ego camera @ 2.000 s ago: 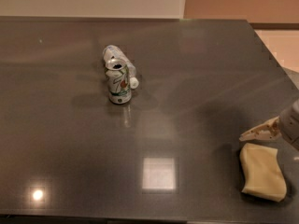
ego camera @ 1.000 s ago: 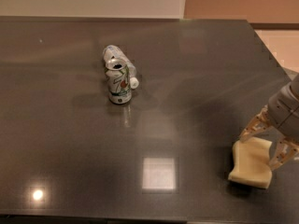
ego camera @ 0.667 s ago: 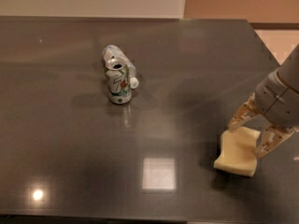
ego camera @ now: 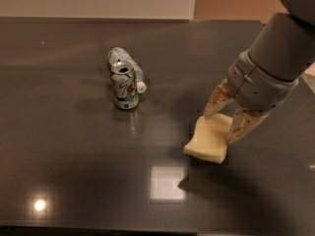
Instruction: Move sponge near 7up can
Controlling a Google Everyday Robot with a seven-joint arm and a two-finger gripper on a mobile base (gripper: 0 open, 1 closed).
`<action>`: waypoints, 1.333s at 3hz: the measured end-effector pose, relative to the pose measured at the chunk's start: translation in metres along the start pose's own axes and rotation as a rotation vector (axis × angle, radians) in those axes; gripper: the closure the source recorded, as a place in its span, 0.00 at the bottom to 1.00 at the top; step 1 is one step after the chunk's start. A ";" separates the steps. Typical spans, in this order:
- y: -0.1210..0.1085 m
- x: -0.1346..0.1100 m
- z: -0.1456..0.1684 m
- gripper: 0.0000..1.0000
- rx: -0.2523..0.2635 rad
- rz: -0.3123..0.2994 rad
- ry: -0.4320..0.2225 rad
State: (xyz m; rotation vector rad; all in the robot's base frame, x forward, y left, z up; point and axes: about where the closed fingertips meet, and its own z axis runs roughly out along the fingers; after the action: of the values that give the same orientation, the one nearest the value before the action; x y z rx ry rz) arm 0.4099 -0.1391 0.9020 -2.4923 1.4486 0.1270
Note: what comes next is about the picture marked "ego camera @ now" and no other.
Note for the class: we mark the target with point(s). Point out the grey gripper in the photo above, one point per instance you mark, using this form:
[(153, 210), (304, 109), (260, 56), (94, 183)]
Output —
[(257, 84)]

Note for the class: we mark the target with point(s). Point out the yellow sponge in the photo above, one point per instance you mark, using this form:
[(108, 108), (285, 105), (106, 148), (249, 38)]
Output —
[(208, 142)]

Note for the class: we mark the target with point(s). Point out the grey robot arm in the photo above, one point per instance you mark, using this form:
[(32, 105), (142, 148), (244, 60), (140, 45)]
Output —
[(285, 47)]

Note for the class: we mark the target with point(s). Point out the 7up soda can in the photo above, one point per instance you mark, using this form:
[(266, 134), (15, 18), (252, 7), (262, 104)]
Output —
[(124, 86)]

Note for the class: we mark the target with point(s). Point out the clear plastic water bottle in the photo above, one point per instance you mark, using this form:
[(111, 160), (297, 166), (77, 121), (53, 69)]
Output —
[(118, 54)]

